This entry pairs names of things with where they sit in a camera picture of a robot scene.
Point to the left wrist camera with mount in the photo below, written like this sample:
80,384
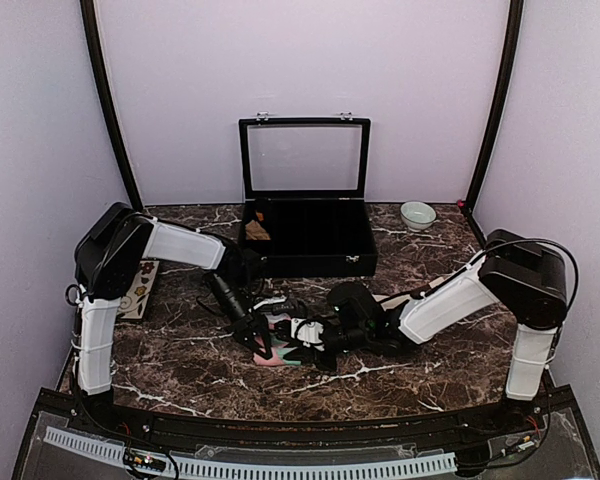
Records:
282,305

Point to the floral square ceramic plate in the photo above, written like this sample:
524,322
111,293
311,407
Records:
134,302

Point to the small green circuit board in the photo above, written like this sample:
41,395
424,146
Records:
142,461

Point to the black corner post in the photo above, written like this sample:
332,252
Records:
106,100
505,70

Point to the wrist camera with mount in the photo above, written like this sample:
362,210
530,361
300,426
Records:
282,305
305,332

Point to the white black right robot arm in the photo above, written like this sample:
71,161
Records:
526,275

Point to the black compartment storage box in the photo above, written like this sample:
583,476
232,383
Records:
314,238

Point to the black left corner post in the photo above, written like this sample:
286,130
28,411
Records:
106,100

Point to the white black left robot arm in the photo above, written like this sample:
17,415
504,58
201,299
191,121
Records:
115,264

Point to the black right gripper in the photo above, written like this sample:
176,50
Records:
329,365

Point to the black front rail frame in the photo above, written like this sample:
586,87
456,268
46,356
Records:
548,440

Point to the beige and brown sock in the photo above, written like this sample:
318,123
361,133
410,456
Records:
416,293

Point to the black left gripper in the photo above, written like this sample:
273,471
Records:
251,326

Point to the glass-panel black box lid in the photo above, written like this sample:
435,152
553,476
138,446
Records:
304,157

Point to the beige rolled sock in box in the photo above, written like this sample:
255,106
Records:
254,231

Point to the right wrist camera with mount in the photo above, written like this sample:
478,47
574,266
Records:
305,332

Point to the black right corner post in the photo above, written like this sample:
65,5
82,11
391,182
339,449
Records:
505,70

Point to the white slotted cable duct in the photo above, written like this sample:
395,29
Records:
215,462

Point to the pink patterned sock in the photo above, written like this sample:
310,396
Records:
279,350

